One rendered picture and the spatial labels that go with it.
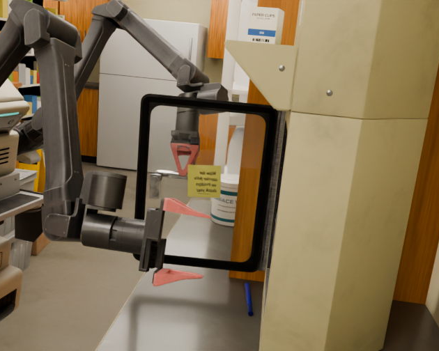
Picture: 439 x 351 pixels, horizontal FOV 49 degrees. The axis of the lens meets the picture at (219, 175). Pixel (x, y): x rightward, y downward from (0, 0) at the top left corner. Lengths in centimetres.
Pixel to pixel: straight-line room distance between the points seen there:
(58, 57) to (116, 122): 506
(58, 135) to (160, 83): 494
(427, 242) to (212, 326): 55
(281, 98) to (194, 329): 52
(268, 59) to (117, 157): 537
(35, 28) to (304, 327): 72
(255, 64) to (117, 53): 521
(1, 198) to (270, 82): 93
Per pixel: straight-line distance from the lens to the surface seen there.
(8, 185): 150
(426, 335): 120
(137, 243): 80
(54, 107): 93
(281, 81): 77
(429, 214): 125
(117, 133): 603
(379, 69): 80
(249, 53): 77
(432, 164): 122
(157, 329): 104
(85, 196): 85
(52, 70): 96
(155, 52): 134
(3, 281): 157
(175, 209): 78
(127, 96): 594
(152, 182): 111
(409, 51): 87
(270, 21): 86
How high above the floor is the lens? 149
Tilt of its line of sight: 14 degrees down
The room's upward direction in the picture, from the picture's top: 5 degrees clockwise
